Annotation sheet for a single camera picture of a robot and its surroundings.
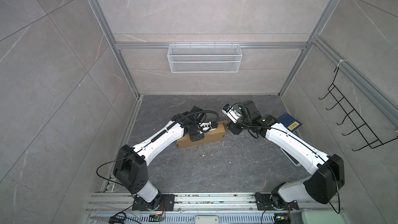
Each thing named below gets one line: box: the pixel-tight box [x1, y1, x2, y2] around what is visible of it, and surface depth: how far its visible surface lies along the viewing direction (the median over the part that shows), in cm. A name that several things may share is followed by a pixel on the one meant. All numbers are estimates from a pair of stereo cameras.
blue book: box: [277, 113, 304, 133], surface depth 105 cm
